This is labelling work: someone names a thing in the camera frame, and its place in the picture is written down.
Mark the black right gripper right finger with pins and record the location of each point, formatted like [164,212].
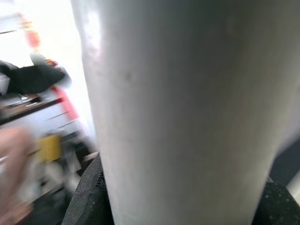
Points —
[279,208]

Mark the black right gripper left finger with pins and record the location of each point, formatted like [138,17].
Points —
[89,201]

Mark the white threaded plastic table leg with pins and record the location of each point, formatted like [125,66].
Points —
[187,105]

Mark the yellow box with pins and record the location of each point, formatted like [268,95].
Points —
[49,147]

